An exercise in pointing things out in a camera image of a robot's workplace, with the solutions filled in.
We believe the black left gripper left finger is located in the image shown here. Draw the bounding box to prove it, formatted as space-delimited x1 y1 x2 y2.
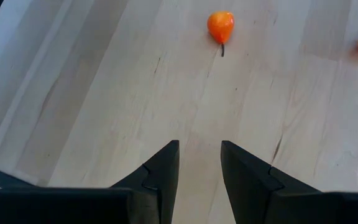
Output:
0 139 180 224

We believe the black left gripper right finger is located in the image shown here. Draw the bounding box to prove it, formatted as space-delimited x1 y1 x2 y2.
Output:
220 140 358 224

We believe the orange toy pear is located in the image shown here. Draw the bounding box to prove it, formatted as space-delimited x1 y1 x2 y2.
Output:
206 11 235 58

